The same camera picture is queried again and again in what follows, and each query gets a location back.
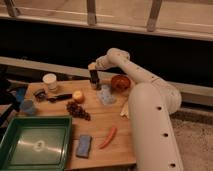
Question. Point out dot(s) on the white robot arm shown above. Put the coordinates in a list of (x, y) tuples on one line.
[(150, 103)]

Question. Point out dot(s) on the yellow apple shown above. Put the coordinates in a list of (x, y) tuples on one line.
[(78, 96)]

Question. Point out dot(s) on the white paper cup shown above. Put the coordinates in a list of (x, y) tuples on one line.
[(50, 80)]

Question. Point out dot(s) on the small metal cup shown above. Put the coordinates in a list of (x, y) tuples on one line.
[(98, 86)]

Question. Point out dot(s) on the yellow banana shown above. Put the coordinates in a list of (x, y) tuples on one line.
[(125, 110)]

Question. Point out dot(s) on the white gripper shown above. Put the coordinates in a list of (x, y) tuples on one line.
[(101, 63)]

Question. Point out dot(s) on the orange carrot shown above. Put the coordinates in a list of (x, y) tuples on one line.
[(109, 138)]

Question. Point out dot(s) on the bunch of dark grapes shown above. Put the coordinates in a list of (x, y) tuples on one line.
[(77, 111)]

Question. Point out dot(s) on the clear plastic container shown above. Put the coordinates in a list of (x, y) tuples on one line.
[(105, 95)]

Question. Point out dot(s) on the blue sponge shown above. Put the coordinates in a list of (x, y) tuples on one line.
[(83, 147)]

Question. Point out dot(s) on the blue plastic cup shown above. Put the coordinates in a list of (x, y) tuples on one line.
[(27, 106)]

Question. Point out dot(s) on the green plastic tray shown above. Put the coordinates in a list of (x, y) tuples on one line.
[(36, 144)]

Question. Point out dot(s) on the black eraser block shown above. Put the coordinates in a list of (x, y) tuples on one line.
[(96, 78)]

